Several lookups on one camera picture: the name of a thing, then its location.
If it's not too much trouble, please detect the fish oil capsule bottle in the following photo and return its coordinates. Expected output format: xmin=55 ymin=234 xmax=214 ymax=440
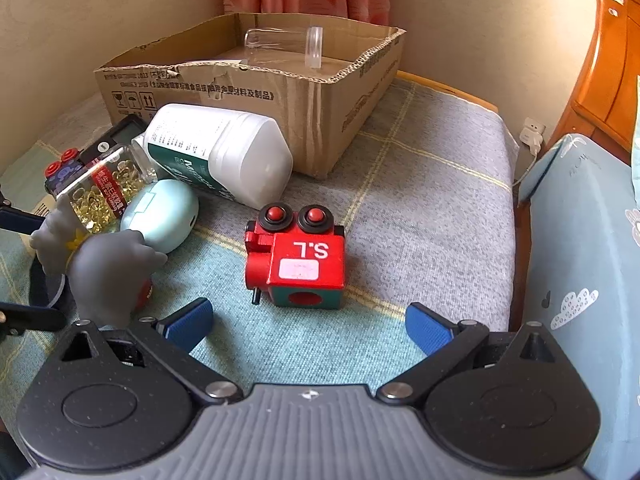
xmin=53 ymin=145 xmax=157 ymax=234

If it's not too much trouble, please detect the grey elephant toy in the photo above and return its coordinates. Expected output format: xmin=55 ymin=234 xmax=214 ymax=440
xmin=30 ymin=195 xmax=167 ymax=328

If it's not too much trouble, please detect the light blue oval case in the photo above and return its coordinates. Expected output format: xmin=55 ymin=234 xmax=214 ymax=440
xmin=120 ymin=179 xmax=200 ymax=254

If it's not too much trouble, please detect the black digital timer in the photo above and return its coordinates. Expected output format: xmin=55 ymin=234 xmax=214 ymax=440
xmin=79 ymin=114 xmax=148 ymax=166

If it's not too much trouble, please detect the white medicine bottle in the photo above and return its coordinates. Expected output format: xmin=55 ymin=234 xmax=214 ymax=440
xmin=142 ymin=103 xmax=293 ymax=209

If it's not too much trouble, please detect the clear plastic jar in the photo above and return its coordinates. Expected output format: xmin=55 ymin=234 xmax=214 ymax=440
xmin=244 ymin=26 xmax=323 ymax=70

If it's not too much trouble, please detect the plaid blanket mat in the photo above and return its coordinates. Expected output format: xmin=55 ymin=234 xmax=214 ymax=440
xmin=0 ymin=77 xmax=522 ymax=430

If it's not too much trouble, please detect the light blue bed sheet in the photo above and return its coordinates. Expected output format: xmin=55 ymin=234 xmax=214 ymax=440
xmin=516 ymin=132 xmax=640 ymax=480

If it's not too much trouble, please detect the white power plug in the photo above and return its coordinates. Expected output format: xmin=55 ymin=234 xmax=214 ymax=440
xmin=518 ymin=117 xmax=546 ymax=157

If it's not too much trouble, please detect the cardboard box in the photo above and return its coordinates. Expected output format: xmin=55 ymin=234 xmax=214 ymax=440
xmin=94 ymin=13 xmax=406 ymax=179

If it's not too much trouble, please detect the orange wooden headboard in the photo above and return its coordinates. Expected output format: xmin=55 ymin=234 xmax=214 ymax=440
xmin=544 ymin=0 xmax=640 ymax=164

